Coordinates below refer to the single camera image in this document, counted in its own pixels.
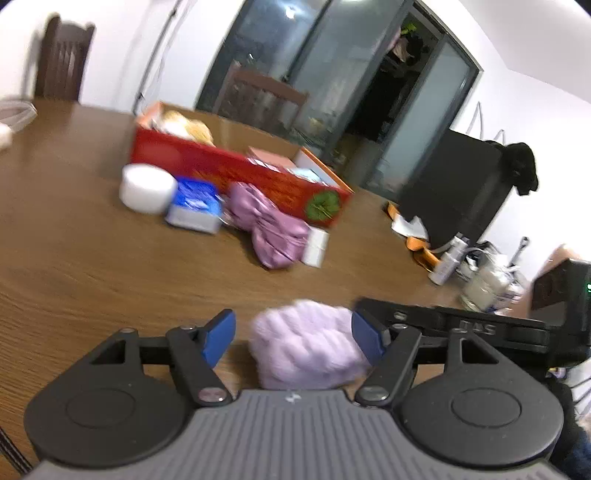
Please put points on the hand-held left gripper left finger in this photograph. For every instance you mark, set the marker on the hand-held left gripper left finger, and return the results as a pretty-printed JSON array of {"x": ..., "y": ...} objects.
[{"x": 219, "y": 339}]

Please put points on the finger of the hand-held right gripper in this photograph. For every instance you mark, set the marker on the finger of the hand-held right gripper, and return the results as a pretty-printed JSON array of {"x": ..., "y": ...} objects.
[{"x": 399, "y": 314}]

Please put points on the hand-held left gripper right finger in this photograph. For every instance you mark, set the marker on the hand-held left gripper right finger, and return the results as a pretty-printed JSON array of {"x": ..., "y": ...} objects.
[{"x": 367, "y": 337}]

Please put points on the lilac soft cushion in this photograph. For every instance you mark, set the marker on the lilac soft cushion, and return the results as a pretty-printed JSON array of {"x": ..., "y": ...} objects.
[{"x": 304, "y": 346}]

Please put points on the mauve satin pouch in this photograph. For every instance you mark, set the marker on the mauve satin pouch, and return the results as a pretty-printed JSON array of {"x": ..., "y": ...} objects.
[{"x": 272, "y": 230}]

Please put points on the blue tissue packet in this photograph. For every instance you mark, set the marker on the blue tissue packet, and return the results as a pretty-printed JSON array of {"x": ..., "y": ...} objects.
[{"x": 194, "y": 207}]

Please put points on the light blue plush toy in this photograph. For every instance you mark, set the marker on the light blue plush toy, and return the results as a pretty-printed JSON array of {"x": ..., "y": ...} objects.
[{"x": 307, "y": 175}]

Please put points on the red cardboard box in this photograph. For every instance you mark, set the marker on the red cardboard box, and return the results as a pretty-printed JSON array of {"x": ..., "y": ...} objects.
[{"x": 231, "y": 170}]

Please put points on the pink layered cake toy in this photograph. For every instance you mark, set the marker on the pink layered cake toy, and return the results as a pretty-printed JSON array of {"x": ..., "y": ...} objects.
[{"x": 270, "y": 156}]

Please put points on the yellow and white plush toy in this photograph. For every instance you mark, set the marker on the yellow and white plush toy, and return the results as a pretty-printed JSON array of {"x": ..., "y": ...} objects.
[{"x": 194, "y": 129}]

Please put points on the pink laptop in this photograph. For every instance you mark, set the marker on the pink laptop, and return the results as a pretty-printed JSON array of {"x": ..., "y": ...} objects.
[{"x": 561, "y": 254}]

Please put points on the white pump bottle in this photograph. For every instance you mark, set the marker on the white pump bottle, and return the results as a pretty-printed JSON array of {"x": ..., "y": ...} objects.
[{"x": 448, "y": 263}]

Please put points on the clear glass cup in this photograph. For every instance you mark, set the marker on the clear glass cup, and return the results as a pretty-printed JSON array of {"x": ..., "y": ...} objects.
[{"x": 489, "y": 288}]

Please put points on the white crumpled tissue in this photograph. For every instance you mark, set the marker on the white crumpled tissue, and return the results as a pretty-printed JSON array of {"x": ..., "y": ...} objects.
[{"x": 411, "y": 227}]

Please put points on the person's dark clothing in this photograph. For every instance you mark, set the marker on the person's dark clothing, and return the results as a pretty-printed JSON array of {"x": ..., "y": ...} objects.
[{"x": 577, "y": 443}]

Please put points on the black paper bag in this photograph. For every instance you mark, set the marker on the black paper bag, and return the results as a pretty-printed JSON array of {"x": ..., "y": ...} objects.
[{"x": 452, "y": 184}]

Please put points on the black cloth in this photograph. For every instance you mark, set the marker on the black cloth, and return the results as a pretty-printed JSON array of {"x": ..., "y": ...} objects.
[{"x": 521, "y": 166}]

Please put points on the black metal table leg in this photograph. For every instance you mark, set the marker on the black metal table leg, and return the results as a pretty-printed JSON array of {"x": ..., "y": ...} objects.
[{"x": 11, "y": 450}]

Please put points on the dark wooden chair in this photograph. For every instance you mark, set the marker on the dark wooden chair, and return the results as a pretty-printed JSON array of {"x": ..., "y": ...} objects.
[
  {"x": 64, "y": 60},
  {"x": 263, "y": 99}
]

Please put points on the dark framed sliding glass door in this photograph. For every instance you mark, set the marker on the dark framed sliding glass door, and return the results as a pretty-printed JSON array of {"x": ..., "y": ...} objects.
[{"x": 332, "y": 69}]

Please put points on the hanging pink garment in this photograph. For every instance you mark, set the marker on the hanging pink garment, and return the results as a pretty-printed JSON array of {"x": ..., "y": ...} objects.
[{"x": 404, "y": 44}]

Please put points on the white charger plug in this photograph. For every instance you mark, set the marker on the white charger plug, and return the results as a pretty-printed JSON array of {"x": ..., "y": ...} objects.
[{"x": 3, "y": 138}]

